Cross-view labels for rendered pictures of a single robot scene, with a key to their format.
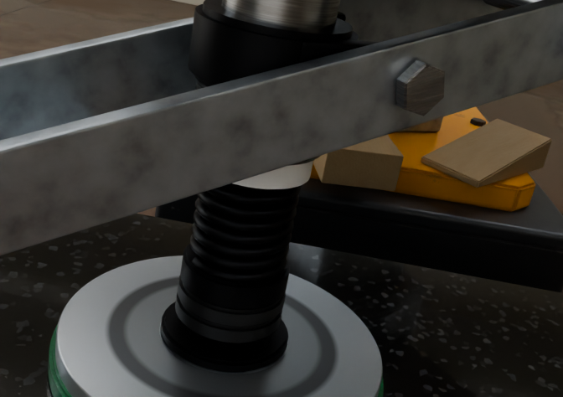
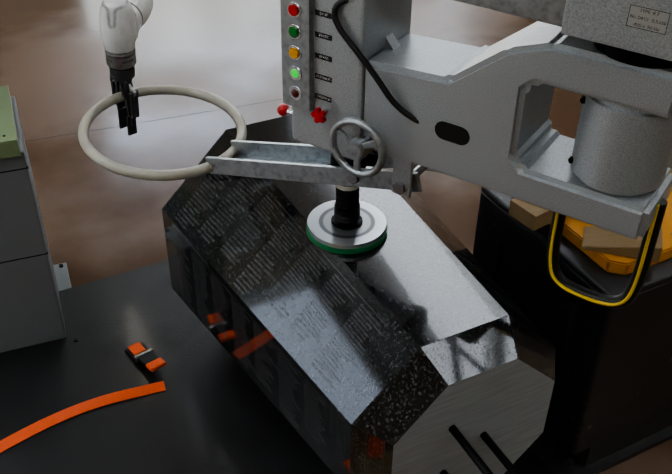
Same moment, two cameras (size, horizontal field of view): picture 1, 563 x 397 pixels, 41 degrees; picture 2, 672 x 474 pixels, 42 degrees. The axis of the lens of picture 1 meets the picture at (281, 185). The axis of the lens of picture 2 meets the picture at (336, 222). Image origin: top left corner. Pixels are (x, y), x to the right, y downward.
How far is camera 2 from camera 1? 206 cm
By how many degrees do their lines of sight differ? 57
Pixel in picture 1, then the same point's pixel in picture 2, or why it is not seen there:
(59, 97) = (324, 155)
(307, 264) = (412, 225)
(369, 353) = (366, 240)
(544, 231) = (600, 284)
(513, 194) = (606, 262)
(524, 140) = not seen: hidden behind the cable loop
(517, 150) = (631, 244)
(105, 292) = not seen: hidden behind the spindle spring
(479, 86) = (369, 183)
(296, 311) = (369, 226)
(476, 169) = (593, 241)
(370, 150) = (526, 208)
